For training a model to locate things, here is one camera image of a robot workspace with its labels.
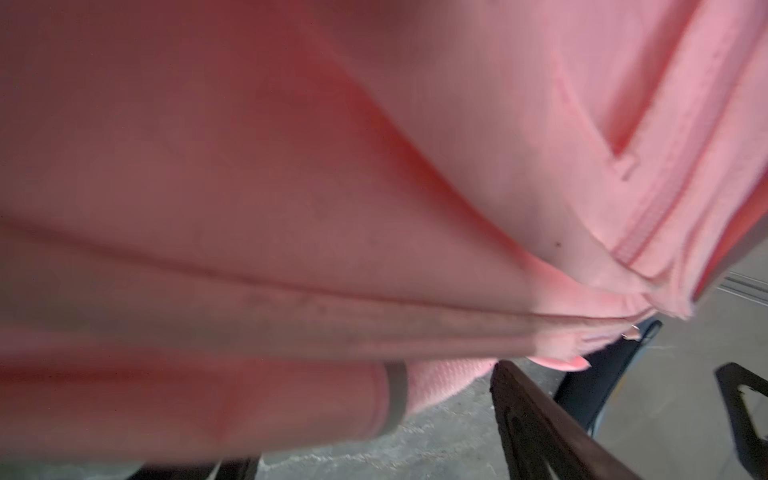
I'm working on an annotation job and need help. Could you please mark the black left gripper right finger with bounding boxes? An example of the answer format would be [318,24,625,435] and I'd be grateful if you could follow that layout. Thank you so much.
[490,360,639,480]

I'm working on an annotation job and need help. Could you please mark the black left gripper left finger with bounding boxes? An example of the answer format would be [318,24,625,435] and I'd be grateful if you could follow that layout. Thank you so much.
[128,457,261,480]

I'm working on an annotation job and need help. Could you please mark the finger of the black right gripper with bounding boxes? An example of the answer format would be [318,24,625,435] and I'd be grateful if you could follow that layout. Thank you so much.
[715,362,767,479]

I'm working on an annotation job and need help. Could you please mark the pink school backpack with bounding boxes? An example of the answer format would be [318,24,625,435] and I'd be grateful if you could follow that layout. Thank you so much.
[1,1,767,463]

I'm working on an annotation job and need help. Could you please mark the blue pencil case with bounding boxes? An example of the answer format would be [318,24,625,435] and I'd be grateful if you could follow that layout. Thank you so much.
[554,319,664,437]

